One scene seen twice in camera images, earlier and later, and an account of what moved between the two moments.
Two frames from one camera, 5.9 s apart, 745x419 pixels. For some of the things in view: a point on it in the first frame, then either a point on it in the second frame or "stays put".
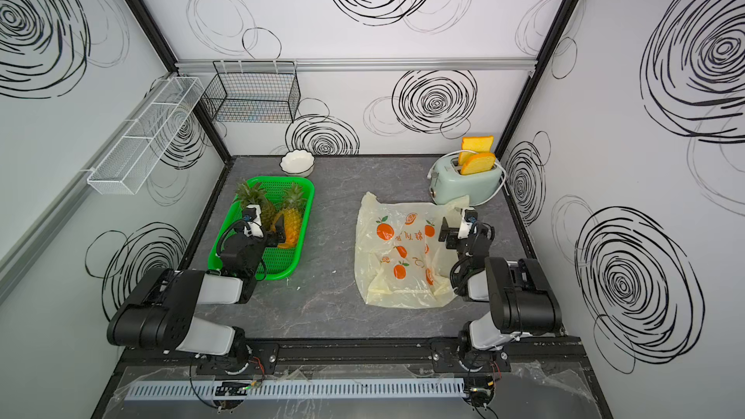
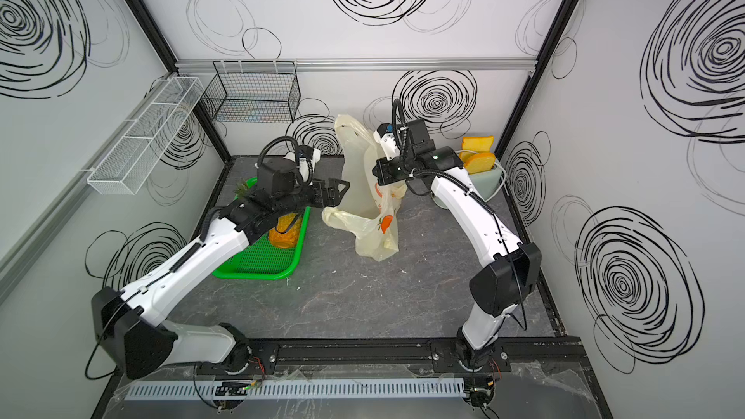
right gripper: (452, 234) to (382, 173)
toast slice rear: (477, 145) stays put
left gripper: (269, 238) to (331, 199)
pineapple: (291, 205) stays put
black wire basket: (253, 91) stays put
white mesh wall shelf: (122, 168) stays put
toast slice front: (477, 163) stays put
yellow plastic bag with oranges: (400, 260) to (371, 209)
